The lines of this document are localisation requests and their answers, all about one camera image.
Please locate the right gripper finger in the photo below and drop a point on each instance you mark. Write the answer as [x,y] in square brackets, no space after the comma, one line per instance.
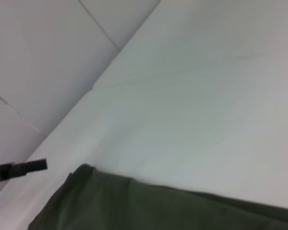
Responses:
[19,169]

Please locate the dark green printed t-shirt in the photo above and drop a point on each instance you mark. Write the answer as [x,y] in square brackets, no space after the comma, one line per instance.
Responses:
[158,208]

